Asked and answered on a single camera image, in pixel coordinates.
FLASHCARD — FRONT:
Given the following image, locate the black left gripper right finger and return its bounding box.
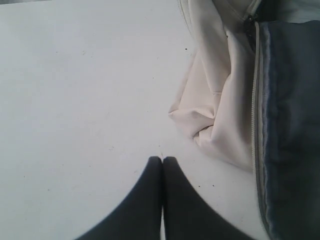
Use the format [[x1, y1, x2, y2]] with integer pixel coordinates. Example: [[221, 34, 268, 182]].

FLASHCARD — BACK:
[[162, 156, 252, 240]]

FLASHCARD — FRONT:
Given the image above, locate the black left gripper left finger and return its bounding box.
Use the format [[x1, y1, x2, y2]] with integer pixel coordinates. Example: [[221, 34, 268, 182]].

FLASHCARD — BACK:
[[78, 156, 163, 240]]

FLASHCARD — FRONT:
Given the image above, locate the cream fabric duffel bag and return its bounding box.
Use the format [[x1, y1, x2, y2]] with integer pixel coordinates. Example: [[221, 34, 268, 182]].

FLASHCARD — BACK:
[[169, 0, 320, 240]]

